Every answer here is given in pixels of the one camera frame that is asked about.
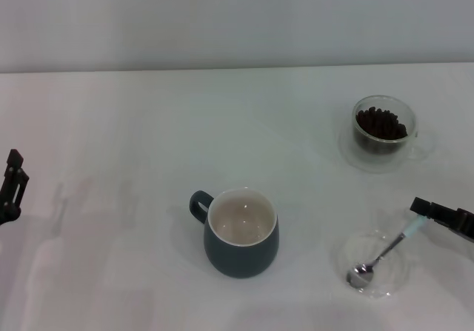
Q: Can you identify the pile of coffee beans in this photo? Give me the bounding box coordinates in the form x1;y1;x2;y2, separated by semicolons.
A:
355;106;409;154

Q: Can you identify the clear glass cup with handle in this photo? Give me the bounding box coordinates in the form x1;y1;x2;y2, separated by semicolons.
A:
350;94;435;161

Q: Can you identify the clear glass saucer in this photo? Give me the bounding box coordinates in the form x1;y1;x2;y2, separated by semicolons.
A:
331;229;412;301
338;121;419;175

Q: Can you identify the dark teal ceramic mug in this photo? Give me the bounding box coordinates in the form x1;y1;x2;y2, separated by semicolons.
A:
189;187;281;279

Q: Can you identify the blue-handled metal spoon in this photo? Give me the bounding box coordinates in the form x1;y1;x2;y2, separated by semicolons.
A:
346;214;427;287

